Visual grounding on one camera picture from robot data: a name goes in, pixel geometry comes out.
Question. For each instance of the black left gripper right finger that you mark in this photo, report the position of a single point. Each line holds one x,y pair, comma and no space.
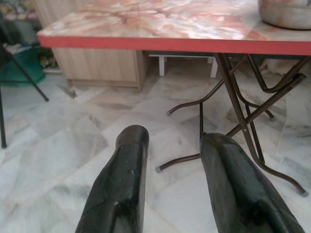
233,184

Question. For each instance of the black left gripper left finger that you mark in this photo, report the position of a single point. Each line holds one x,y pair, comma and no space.
124,170

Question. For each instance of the stainless steel plate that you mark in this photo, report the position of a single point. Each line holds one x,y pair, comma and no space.
289,20

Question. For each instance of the light wooden cabinet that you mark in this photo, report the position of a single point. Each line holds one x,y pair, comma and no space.
97,65

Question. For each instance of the green plastic crate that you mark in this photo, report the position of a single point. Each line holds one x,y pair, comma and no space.
22,68

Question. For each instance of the brown metal table leg frame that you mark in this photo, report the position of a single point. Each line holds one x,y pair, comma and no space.
234,97

